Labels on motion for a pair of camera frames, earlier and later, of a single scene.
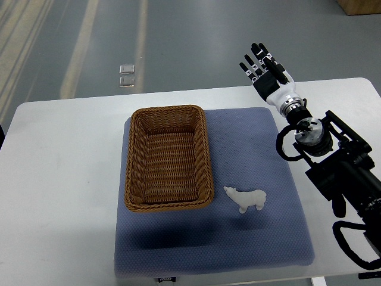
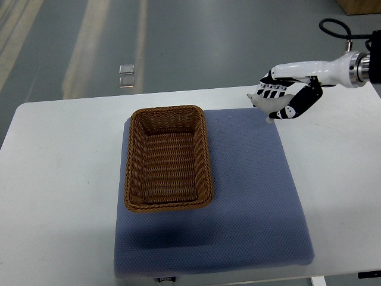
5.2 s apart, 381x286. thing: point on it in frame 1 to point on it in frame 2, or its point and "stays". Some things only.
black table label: x=172 y=279 stays
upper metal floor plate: x=126 y=69 stays
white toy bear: x=245 y=199 to x=266 y=105
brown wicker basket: x=168 y=164 stays
